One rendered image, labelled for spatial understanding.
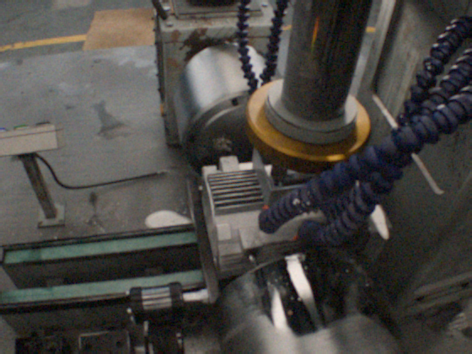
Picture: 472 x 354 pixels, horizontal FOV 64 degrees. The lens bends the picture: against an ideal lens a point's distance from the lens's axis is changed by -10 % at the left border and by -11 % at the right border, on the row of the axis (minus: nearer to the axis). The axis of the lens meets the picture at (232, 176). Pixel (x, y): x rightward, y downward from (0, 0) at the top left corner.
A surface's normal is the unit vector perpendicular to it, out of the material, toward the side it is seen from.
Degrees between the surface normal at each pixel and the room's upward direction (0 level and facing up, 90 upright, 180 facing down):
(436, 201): 90
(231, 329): 62
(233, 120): 90
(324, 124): 0
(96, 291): 0
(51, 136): 52
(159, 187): 0
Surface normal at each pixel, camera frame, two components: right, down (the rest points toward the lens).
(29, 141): 0.19, 0.16
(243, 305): -0.72, -0.34
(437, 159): -0.98, 0.11
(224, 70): -0.17, -0.63
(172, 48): 0.20, 0.73
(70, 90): 0.05, -0.67
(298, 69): -0.79, 0.43
